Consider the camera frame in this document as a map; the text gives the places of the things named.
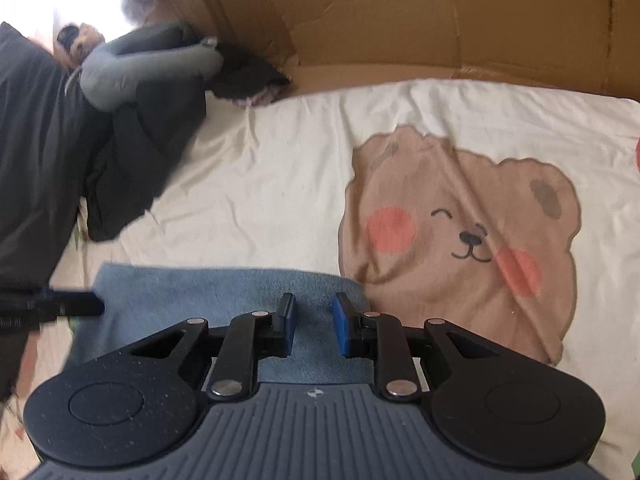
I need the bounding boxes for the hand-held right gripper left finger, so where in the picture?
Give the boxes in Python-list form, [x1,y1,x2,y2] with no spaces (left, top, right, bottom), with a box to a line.
[130,292,299,401]

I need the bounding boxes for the dark grey duvet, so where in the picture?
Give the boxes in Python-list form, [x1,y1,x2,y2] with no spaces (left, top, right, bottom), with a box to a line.
[0,22,114,402]

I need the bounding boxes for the grey plush pillow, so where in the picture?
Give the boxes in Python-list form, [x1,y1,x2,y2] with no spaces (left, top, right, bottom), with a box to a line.
[79,25,224,112]

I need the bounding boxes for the light blue denim pants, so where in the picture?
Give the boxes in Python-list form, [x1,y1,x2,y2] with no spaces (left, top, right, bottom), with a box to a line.
[70,262,376,396]

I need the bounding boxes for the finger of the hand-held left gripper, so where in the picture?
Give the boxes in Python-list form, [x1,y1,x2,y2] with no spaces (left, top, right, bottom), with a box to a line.
[0,287,106,334]

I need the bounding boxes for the cream bear print bed sheet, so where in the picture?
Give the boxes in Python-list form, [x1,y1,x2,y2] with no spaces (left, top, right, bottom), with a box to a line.
[0,77,640,480]

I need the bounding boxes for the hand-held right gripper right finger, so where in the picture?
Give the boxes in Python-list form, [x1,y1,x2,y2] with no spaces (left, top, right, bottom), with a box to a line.
[332,291,501,401]

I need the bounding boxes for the brown cardboard sheet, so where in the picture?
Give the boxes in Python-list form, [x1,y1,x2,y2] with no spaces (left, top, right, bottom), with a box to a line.
[150,0,640,99]

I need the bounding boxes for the brown teddy bear toy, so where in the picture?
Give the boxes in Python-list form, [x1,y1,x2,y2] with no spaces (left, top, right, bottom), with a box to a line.
[56,22,107,69]

